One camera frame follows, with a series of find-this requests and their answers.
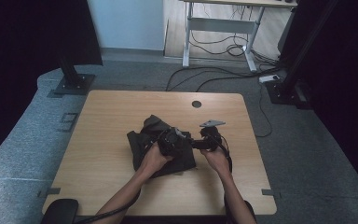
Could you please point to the grey floor tape strip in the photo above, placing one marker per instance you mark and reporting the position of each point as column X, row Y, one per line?
column 51, row 191
column 268, row 192

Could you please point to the black metal stand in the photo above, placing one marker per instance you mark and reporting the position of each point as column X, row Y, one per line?
column 287, row 88
column 74, row 82

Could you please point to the dark floor tape outline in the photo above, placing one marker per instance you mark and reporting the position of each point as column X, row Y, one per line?
column 68, row 118

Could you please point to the person's left hand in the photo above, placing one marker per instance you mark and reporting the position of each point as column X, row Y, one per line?
column 152, row 163

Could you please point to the white metal desk frame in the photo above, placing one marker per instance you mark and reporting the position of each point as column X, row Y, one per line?
column 220, row 25

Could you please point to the person's right hand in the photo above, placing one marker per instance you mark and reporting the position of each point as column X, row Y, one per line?
column 219, row 161

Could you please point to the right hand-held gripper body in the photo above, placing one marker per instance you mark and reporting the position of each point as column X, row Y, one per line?
column 213, row 133

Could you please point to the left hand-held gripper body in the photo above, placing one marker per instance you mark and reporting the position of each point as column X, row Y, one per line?
column 174, row 141

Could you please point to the white power strip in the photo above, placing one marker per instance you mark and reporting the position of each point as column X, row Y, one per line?
column 268, row 78

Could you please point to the black pleated skirt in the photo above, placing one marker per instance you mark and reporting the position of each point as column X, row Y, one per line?
column 180, row 163

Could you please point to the dark curtain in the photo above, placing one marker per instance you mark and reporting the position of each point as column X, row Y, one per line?
column 28, row 37
column 348, row 77

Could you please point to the black table grommet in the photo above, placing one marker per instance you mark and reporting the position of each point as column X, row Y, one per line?
column 196, row 104

